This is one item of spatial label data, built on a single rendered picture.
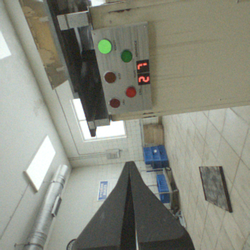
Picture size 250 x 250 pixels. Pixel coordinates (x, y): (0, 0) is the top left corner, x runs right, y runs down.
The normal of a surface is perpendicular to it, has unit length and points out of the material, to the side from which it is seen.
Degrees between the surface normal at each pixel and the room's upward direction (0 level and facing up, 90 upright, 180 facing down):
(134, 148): 90
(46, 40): 115
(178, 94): 90
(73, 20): 90
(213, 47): 90
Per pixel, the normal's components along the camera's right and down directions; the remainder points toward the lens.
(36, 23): 0.43, 0.45
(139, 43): 0.02, 0.55
